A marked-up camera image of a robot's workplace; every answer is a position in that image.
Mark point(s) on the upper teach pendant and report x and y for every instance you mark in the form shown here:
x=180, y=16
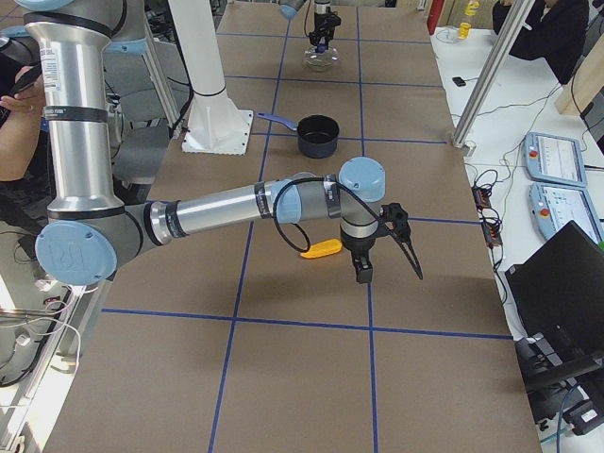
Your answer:
x=554, y=159

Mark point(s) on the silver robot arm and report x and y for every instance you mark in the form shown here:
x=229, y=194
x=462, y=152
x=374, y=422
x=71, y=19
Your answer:
x=91, y=232
x=290, y=8

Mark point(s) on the black orange cable hub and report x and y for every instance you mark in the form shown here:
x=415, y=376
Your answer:
x=490, y=220

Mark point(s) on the dark blue saucepan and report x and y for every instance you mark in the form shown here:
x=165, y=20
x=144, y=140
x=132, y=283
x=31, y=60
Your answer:
x=317, y=135

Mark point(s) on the aluminium frame post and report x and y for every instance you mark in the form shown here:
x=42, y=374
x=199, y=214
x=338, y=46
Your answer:
x=501, y=49

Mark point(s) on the yellow cup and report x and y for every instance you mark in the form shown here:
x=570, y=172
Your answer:
x=464, y=30

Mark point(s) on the yellow plastic corn cob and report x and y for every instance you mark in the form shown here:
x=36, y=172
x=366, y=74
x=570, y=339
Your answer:
x=323, y=249

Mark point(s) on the lower teach pendant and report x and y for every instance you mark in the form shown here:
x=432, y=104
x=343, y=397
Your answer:
x=555, y=205

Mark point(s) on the teach pendant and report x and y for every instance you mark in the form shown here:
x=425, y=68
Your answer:
x=555, y=205
x=554, y=159

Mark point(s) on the white camera stand post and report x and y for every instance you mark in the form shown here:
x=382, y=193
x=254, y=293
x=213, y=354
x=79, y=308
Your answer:
x=215, y=124

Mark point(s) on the black laptop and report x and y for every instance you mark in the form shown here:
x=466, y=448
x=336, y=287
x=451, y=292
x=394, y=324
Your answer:
x=559, y=289

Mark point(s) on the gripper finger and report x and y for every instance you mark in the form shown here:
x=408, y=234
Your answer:
x=325, y=40
x=363, y=269
x=316, y=42
x=409, y=253

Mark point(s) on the person in dark clothes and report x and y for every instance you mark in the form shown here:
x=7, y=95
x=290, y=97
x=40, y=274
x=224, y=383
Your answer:
x=27, y=174

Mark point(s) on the seated person black clothes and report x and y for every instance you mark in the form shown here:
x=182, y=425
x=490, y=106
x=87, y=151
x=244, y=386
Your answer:
x=557, y=33

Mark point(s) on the small black device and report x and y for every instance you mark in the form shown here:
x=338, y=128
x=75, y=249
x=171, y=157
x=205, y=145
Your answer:
x=458, y=81

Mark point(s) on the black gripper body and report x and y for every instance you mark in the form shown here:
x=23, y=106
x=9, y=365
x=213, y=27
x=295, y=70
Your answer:
x=357, y=246
x=321, y=20

